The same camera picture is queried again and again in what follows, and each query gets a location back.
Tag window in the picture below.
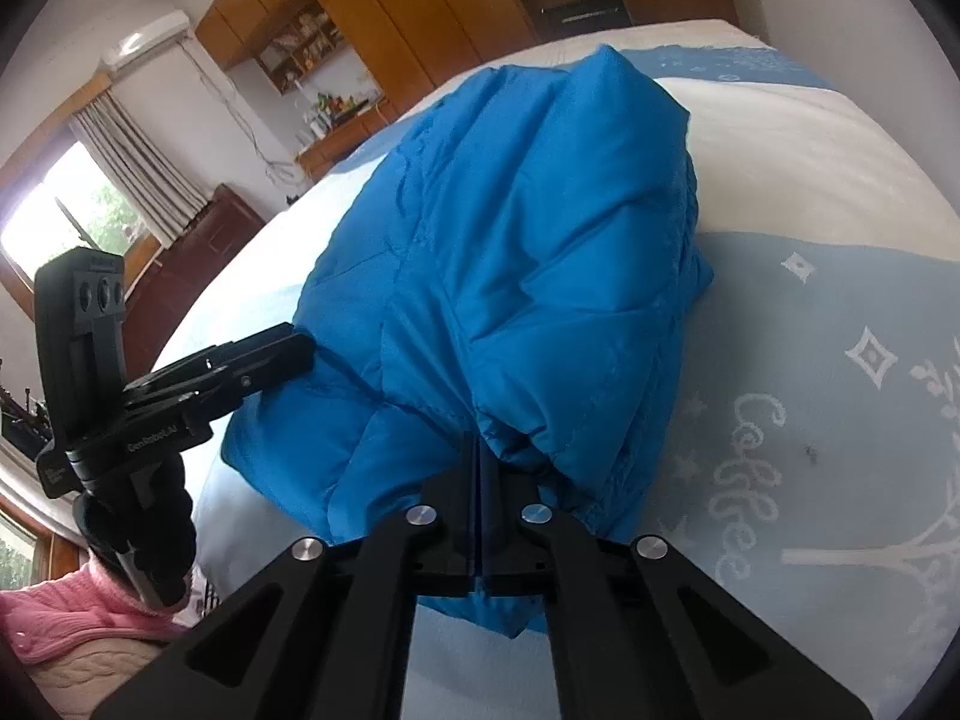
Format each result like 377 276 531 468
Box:
0 141 149 295

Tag open wooden shelf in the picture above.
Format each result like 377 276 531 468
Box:
253 0 377 96

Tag white air conditioner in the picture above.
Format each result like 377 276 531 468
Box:
100 9 193 76

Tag white bed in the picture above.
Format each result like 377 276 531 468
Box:
146 19 960 720

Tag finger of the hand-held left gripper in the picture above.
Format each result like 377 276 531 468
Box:
145 321 299 392
122 332 317 417

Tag wooden wardrobe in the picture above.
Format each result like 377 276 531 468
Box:
195 0 740 107

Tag colourful toys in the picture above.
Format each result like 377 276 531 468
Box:
304 85 385 137

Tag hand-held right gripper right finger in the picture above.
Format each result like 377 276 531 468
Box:
480 441 875 720

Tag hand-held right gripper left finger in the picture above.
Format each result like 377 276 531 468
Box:
90 436 481 720

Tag wall cable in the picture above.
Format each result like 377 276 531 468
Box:
182 43 310 186

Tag person's left hand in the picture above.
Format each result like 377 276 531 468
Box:
73 456 199 610

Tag beige knitted sweater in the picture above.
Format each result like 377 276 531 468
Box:
0 634 182 720

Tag striped grey curtain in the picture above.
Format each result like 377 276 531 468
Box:
69 88 213 242

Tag wooden desk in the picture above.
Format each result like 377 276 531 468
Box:
295 96 400 182

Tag dark wooden cabinet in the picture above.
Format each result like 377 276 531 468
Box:
124 182 269 310

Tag blue puffer jacket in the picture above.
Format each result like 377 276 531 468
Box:
221 45 715 642

